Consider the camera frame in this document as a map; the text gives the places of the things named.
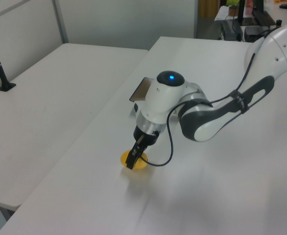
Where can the square brown ceramic plate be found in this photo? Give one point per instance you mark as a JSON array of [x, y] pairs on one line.
[[141, 91]]

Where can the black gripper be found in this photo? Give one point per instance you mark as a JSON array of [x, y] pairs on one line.
[[149, 138]]

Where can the wooden panel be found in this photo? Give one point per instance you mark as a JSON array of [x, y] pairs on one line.
[[208, 8]]

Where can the black rectangular box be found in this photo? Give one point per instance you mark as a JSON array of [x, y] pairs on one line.
[[231, 30]]

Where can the yellow potato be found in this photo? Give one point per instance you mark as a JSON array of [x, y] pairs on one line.
[[141, 163]]

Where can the black metal frame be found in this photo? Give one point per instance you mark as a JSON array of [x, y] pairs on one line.
[[264, 17]]

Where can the emergency stop button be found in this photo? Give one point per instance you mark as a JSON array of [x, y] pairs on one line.
[[279, 22]]

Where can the white adjacent table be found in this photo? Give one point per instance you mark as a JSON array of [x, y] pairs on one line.
[[48, 102]]

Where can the small potted plant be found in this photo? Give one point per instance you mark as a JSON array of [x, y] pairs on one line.
[[231, 11]]

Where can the black computer mouse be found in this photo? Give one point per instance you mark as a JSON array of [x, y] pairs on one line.
[[284, 6]]

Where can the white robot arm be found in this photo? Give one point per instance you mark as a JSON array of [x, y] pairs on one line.
[[163, 98]]

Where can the grey partition post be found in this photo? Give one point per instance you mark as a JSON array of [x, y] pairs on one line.
[[60, 22]]

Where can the black electronic device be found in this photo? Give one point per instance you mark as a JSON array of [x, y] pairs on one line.
[[255, 31]]

